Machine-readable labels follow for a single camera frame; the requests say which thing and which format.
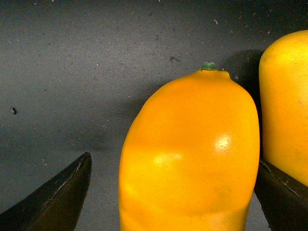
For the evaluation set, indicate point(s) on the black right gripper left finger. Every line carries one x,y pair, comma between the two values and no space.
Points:
54,206

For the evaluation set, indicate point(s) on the yellow mango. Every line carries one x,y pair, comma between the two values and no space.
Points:
283,83
190,159

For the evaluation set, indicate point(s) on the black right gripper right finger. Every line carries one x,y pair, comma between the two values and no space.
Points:
283,199

